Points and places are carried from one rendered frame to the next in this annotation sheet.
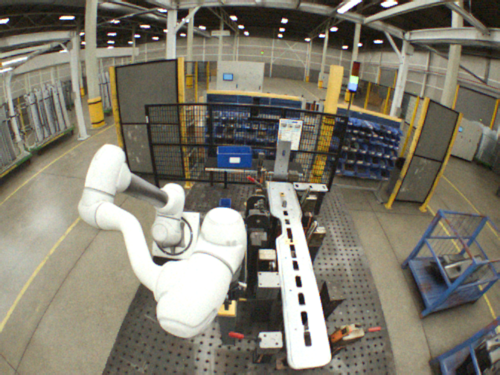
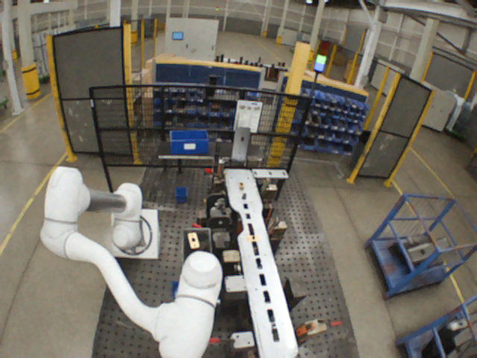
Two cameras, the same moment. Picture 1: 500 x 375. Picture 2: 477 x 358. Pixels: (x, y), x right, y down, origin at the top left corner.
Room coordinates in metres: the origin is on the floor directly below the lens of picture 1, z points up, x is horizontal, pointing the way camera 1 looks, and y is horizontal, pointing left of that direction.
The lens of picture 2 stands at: (0.06, 0.07, 2.09)
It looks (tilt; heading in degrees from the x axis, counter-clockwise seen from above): 39 degrees down; 347
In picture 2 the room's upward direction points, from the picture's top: 10 degrees clockwise
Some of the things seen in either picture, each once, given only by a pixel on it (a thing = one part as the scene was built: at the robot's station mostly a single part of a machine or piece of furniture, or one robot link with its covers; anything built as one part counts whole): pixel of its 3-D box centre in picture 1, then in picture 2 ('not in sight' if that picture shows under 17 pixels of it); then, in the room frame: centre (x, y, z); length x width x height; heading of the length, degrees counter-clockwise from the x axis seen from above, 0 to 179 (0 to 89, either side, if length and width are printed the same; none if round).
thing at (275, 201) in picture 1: (292, 245); (255, 241); (0.83, -0.27, 1.00); 1.38 x 0.22 x 0.02; 2
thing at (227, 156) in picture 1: (234, 156); (188, 142); (1.73, 0.16, 1.09); 0.30 x 0.17 x 0.13; 99
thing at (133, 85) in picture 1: (148, 126); (92, 101); (2.88, 1.61, 1.00); 1.34 x 0.14 x 2.00; 87
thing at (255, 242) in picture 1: (253, 264); (217, 262); (0.74, -0.05, 0.90); 0.05 x 0.05 x 0.40; 2
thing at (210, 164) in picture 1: (254, 165); (210, 150); (1.74, -0.03, 1.01); 0.90 x 0.22 x 0.03; 92
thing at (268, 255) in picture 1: (263, 274); (228, 272); (0.68, -0.11, 0.89); 0.13 x 0.11 x 0.38; 92
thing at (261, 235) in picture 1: (256, 257); (218, 254); (0.81, -0.07, 0.89); 0.13 x 0.11 x 0.38; 92
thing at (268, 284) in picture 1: (263, 300); (230, 298); (0.51, -0.11, 0.90); 0.13 x 0.10 x 0.41; 92
